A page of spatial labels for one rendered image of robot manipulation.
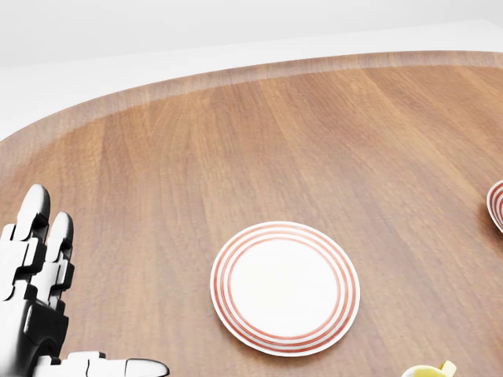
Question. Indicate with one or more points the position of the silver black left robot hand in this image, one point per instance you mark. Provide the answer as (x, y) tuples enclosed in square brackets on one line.
[(35, 322)]

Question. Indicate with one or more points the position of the white plate with red rings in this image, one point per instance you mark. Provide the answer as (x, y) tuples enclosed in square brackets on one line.
[(285, 288), (496, 204)]

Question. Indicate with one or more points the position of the yellow mug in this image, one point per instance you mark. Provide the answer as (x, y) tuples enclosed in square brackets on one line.
[(428, 372)]

